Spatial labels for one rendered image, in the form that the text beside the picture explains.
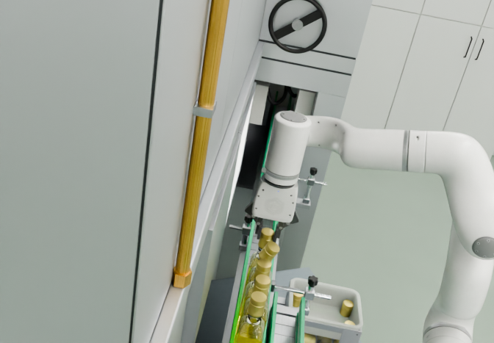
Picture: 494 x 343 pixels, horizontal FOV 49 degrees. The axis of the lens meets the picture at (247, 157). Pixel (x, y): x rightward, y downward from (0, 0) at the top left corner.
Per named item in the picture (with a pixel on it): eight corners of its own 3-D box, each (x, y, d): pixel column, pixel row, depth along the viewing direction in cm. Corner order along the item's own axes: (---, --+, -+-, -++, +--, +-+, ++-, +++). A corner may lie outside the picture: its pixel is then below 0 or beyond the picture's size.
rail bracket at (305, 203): (275, 208, 217) (286, 160, 207) (316, 217, 217) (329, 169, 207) (274, 215, 213) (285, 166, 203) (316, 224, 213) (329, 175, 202)
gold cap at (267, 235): (259, 239, 139) (262, 225, 137) (272, 242, 139) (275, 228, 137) (257, 248, 136) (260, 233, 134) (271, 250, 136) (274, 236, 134)
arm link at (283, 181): (261, 172, 124) (259, 183, 125) (299, 179, 123) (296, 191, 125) (264, 156, 131) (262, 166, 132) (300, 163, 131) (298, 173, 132)
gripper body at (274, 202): (257, 178, 125) (249, 218, 130) (301, 187, 125) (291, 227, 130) (260, 164, 132) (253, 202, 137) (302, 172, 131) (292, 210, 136)
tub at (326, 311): (285, 296, 178) (290, 275, 174) (352, 310, 177) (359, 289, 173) (282, 335, 162) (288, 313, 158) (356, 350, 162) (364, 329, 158)
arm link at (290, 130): (270, 153, 132) (260, 170, 124) (281, 104, 126) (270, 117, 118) (303, 163, 131) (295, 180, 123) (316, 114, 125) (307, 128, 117)
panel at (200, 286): (233, 166, 202) (248, 80, 187) (240, 167, 202) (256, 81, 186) (179, 349, 122) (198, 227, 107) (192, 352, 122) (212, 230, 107)
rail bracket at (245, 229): (226, 242, 178) (232, 208, 171) (247, 246, 177) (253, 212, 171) (224, 249, 174) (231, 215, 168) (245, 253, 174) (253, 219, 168)
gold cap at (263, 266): (254, 271, 129) (257, 256, 127) (268, 274, 129) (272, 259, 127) (253, 280, 126) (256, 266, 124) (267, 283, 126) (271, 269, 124)
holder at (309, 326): (265, 311, 181) (273, 275, 174) (345, 328, 181) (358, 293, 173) (260, 350, 166) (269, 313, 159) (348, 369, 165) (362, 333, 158)
